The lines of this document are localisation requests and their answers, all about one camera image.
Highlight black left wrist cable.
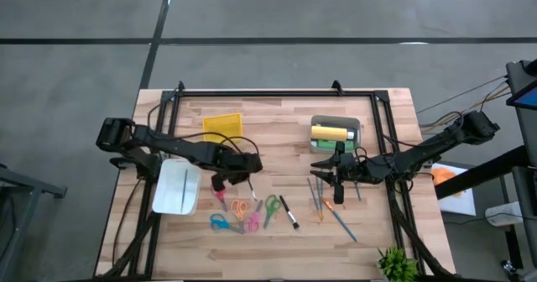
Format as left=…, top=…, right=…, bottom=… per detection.
left=178, top=130, right=262, bottom=159

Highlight white power adapter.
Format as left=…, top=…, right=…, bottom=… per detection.
left=485, top=201, right=524, bottom=227

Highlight wide black paintbrush silver ferrule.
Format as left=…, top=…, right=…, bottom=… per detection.
left=279, top=195, right=301, bottom=232

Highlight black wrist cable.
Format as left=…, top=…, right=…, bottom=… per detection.
left=178, top=130, right=262, bottom=159
left=353, top=145, right=371, bottom=165

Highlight black left arm base cable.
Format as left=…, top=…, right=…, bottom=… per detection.
left=145, top=99, right=165, bottom=128

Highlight blue handled scissors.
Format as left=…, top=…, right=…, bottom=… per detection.
left=209, top=213, right=245, bottom=235

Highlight dark grey equipment stand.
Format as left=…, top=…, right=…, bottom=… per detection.
left=505, top=59, right=537, bottom=270

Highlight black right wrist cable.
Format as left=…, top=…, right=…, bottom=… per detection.
left=353, top=145, right=371, bottom=165

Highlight white plastic bin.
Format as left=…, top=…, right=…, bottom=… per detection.
left=151, top=158, right=202, bottom=216

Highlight green plant in white pot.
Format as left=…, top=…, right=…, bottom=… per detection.
left=376, top=244, right=420, bottom=282

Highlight black diagonal beam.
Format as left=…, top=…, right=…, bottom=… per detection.
left=435, top=145, right=537, bottom=200

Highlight yellow plastic mesh basket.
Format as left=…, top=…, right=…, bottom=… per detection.
left=202, top=112, right=244, bottom=145

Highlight thin black paintbrush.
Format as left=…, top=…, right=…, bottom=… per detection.
left=180, top=168, right=189, bottom=214

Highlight black cable to stand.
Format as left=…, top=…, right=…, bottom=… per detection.
left=417, top=75, right=511, bottom=115

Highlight pink handled scissors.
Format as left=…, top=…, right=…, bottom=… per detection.
left=247, top=200, right=264, bottom=234

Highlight blue lit screen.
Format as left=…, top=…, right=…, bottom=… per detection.
left=506, top=79, right=537, bottom=111

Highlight white paper sheet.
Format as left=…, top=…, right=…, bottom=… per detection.
left=430, top=162, right=477, bottom=217

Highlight grey metal stand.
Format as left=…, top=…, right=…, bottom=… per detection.
left=0, top=163, right=69, bottom=282

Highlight orange handled scissors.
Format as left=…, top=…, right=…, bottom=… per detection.
left=229, top=198, right=249, bottom=232

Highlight yellow paint bottle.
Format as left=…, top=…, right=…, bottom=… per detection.
left=310, top=124, right=357, bottom=143

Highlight green handled scissors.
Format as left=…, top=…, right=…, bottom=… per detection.
left=263, top=194, right=283, bottom=229

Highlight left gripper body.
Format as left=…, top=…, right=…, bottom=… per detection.
left=211, top=150, right=264, bottom=193

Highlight grey plastic bin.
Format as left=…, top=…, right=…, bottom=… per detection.
left=309, top=114, right=362, bottom=154

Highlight orange object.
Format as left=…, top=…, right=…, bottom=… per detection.
left=431, top=167, right=459, bottom=190

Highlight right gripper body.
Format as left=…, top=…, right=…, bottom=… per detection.
left=333, top=140, right=381, bottom=206

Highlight green paint bottle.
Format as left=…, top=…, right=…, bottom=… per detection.
left=315, top=138, right=357, bottom=153

